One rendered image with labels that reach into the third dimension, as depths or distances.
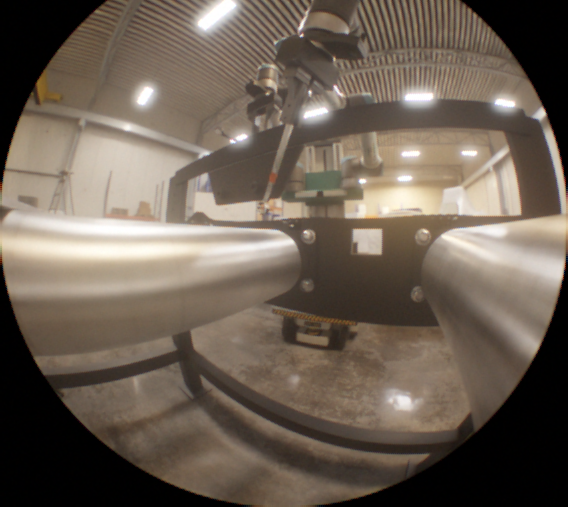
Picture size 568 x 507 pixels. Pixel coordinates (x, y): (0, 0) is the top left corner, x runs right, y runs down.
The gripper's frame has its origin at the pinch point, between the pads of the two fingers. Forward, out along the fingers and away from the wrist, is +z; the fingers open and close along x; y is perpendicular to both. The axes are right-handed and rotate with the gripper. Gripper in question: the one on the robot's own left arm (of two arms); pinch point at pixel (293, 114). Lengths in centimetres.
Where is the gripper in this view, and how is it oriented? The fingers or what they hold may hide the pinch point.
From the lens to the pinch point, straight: 35.0
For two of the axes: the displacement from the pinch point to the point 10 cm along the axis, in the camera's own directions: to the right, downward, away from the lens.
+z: -3.0, 8.5, 4.3
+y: -7.2, -5.0, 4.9
